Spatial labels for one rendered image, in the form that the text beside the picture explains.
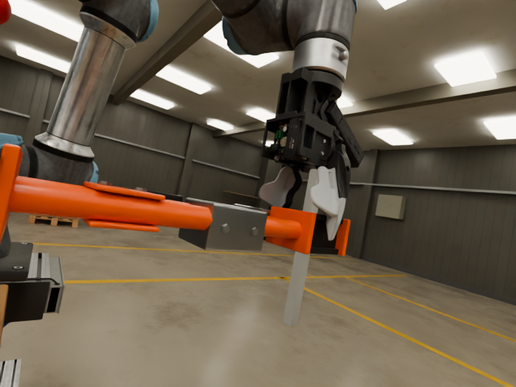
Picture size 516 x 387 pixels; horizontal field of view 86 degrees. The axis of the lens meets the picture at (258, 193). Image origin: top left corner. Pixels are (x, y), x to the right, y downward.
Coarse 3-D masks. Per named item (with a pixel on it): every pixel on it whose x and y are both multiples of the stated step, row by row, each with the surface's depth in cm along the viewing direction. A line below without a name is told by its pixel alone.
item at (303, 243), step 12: (276, 216) 37; (288, 216) 36; (300, 216) 34; (312, 216) 33; (324, 216) 35; (312, 228) 33; (324, 228) 36; (348, 228) 38; (276, 240) 36; (288, 240) 35; (300, 240) 33; (312, 240) 35; (324, 240) 37; (336, 240) 38; (300, 252) 33; (312, 252) 34; (324, 252) 36; (336, 252) 38
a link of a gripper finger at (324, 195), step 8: (320, 168) 35; (320, 176) 35; (328, 176) 36; (320, 184) 34; (328, 184) 35; (336, 184) 35; (312, 192) 32; (320, 192) 34; (328, 192) 35; (336, 192) 35; (312, 200) 32; (320, 200) 33; (328, 200) 34; (336, 200) 35; (344, 200) 35; (320, 208) 33; (328, 208) 34; (336, 208) 34; (344, 208) 35; (328, 216) 35; (336, 216) 34; (328, 224) 35; (336, 224) 34; (328, 232) 35
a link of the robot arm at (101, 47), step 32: (96, 0) 54; (128, 0) 57; (96, 32) 57; (128, 32) 59; (96, 64) 58; (64, 96) 58; (96, 96) 60; (64, 128) 59; (96, 128) 64; (64, 160) 59
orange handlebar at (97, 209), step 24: (24, 192) 17; (48, 192) 18; (72, 192) 19; (96, 192) 20; (120, 192) 20; (144, 192) 22; (72, 216) 19; (96, 216) 20; (120, 216) 21; (144, 216) 22; (168, 216) 23; (192, 216) 24
